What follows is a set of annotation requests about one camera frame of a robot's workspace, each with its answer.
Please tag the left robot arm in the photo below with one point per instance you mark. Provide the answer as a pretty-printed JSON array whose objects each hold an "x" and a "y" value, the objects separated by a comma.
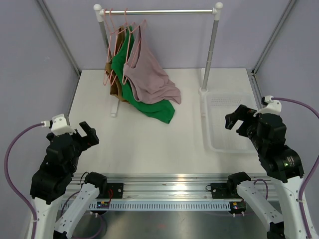
[{"x": 49, "y": 183}]

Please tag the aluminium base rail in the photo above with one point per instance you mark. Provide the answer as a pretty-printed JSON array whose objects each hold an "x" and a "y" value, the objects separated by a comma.
[{"x": 166, "y": 187}]

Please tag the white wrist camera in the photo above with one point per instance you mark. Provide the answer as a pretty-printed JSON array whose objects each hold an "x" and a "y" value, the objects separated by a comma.
[
  {"x": 271, "y": 106},
  {"x": 59, "y": 125}
]

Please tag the green tank top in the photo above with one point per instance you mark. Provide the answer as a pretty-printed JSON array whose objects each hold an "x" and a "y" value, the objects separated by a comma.
[{"x": 163, "y": 110}]

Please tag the mauve pink tank top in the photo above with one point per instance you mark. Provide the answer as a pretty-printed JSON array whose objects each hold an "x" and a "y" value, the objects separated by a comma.
[{"x": 149, "y": 82}]

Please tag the brown tank top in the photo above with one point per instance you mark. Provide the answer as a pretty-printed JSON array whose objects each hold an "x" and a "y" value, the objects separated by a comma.
[{"x": 116, "y": 88}]

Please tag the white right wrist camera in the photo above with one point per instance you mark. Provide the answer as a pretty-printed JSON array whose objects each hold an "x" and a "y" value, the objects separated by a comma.
[{"x": 271, "y": 106}]

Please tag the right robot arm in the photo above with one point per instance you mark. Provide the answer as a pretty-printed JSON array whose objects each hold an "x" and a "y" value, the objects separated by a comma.
[{"x": 283, "y": 165}]

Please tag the pink wire hanger front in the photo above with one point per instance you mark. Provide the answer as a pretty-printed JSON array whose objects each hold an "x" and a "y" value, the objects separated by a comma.
[{"x": 127, "y": 51}]

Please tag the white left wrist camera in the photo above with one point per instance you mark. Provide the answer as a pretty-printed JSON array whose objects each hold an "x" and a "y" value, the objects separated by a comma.
[{"x": 59, "y": 125}]

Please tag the pink wire hanger back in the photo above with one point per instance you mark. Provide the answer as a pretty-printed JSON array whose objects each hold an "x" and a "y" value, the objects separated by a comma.
[{"x": 107, "y": 17}]

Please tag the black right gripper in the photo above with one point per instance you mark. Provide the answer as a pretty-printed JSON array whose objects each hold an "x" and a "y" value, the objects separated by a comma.
[{"x": 242, "y": 113}]

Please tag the pink wire hanger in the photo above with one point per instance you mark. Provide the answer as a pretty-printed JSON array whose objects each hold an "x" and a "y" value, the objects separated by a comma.
[
  {"x": 107, "y": 17},
  {"x": 116, "y": 33},
  {"x": 127, "y": 51}
]

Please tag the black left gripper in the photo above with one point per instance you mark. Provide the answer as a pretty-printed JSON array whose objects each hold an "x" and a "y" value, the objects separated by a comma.
[{"x": 89, "y": 140}]

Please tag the white clothes rack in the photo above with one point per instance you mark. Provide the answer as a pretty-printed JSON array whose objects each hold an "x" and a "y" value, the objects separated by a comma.
[{"x": 216, "y": 11}]

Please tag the white slotted cable duct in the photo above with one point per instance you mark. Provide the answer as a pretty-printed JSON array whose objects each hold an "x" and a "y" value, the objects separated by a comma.
[{"x": 160, "y": 206}]

